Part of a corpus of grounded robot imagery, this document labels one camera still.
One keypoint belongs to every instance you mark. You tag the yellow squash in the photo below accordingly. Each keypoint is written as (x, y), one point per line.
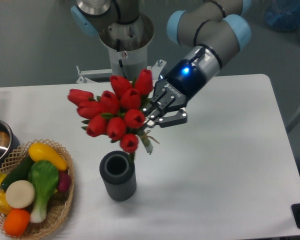
(39, 151)

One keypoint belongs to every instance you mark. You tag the beige round bun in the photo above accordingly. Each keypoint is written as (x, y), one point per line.
(20, 194)

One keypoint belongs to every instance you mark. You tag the yellow bell pepper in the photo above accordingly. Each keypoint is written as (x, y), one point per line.
(5, 208)

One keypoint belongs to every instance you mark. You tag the woven wicker basket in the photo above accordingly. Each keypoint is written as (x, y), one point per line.
(58, 205)

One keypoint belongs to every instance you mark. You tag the orange fruit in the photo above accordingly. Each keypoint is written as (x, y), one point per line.
(16, 222)

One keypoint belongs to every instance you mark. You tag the blue plastic bag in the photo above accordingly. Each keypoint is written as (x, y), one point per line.
(283, 16)

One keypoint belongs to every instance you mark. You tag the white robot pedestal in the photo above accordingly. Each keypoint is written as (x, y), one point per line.
(127, 46)

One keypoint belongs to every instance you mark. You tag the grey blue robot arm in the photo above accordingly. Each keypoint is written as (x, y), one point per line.
(215, 32)

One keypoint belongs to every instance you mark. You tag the green bok choy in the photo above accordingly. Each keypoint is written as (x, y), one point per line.
(44, 177)

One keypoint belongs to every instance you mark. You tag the red tulip bouquet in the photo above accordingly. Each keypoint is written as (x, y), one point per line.
(117, 113)

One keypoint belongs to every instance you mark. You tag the purple red radish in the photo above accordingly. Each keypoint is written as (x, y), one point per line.
(64, 182)

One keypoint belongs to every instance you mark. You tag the dark green cucumber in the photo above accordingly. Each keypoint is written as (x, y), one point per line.
(20, 172)

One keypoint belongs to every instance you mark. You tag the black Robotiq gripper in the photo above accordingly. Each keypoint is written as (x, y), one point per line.
(172, 93)

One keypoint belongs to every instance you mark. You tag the dark grey ribbed vase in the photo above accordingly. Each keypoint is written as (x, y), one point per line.
(118, 175)

